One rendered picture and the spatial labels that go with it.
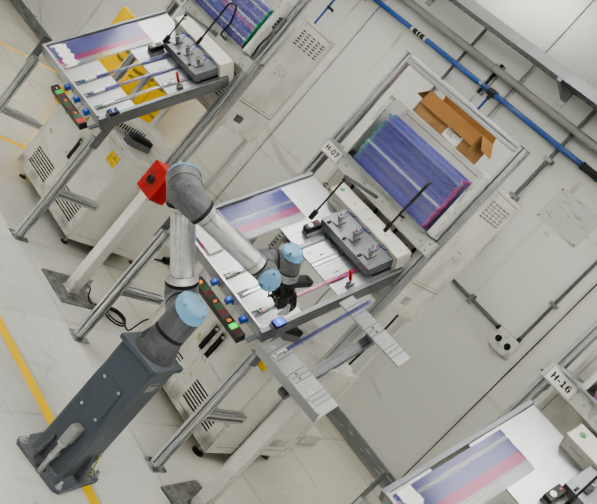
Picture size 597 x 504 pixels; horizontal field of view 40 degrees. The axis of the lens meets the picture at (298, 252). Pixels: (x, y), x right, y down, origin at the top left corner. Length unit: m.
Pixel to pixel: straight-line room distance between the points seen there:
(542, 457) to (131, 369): 1.47
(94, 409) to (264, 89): 2.23
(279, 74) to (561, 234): 1.80
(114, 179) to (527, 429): 2.39
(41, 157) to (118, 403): 2.27
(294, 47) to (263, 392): 1.88
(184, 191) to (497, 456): 1.43
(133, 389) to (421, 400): 2.52
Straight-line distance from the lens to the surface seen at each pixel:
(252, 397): 3.57
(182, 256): 2.80
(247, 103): 4.51
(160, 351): 2.78
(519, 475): 3.06
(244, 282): 3.36
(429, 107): 4.03
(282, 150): 5.86
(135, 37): 4.62
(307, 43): 4.52
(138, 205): 3.95
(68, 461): 2.98
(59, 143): 4.75
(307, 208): 3.70
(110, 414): 2.87
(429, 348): 5.00
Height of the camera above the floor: 1.69
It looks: 12 degrees down
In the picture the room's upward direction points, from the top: 42 degrees clockwise
